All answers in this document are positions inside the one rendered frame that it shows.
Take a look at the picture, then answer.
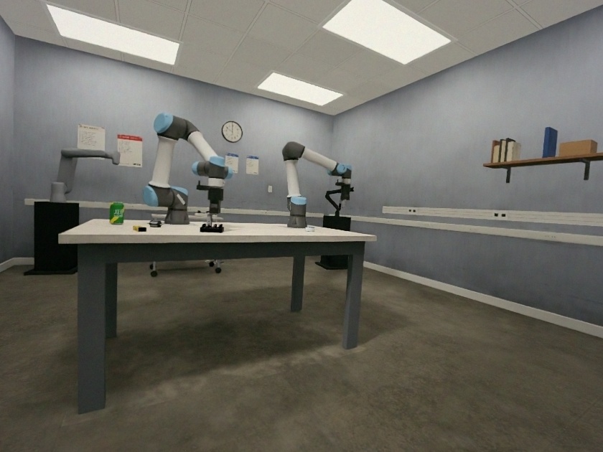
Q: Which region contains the green drink can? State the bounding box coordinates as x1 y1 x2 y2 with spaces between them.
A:
110 202 124 225

